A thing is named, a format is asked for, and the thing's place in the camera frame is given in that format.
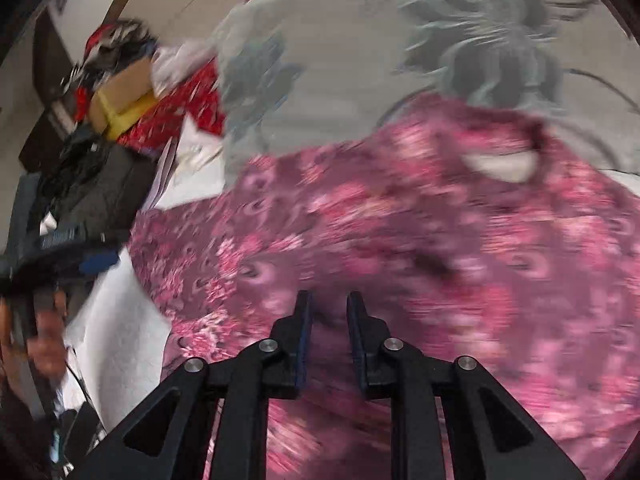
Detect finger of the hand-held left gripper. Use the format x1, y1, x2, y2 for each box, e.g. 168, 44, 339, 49
75, 251, 122, 281

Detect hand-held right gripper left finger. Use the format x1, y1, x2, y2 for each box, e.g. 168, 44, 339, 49
85, 290, 313, 480

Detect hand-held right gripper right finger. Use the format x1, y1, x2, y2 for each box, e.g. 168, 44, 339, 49
346, 291, 586, 480

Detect pink floral garment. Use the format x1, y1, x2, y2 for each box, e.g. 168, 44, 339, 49
127, 92, 640, 480

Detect person's left hand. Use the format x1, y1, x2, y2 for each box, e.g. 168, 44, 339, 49
0, 290, 69, 393

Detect black bag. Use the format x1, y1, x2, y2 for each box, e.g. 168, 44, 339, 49
20, 125, 157, 246

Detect white bed sheet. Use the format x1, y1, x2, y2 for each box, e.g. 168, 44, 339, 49
65, 125, 241, 436

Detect white papers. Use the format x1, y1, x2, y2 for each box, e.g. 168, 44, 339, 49
144, 127, 228, 211

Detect cardboard box with yellow tape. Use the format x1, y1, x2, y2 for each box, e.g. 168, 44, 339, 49
89, 57, 162, 142

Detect red printed cloth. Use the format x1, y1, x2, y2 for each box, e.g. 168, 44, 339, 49
117, 62, 228, 161

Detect red white black patterned cloth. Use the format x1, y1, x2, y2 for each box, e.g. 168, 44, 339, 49
61, 19, 162, 92

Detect grey floral pillow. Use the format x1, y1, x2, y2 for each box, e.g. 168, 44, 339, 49
210, 0, 636, 186

